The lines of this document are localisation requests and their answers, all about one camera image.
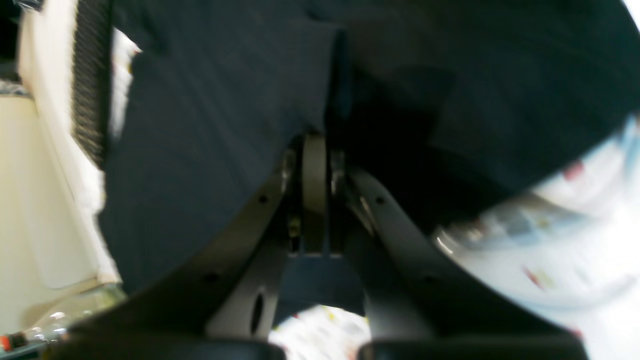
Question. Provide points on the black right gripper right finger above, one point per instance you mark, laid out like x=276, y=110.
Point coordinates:
x=419, y=303

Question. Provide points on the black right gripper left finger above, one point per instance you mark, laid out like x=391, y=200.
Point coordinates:
x=221, y=304

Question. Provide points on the black t-shirt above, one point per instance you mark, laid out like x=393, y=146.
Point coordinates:
x=454, y=105

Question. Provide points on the terrazzo patterned tablecloth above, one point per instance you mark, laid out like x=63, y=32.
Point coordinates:
x=565, y=250

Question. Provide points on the clear glass bottle orange cap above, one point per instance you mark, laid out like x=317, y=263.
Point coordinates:
x=56, y=321

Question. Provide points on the black keyboard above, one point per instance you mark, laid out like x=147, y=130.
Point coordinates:
x=91, y=86

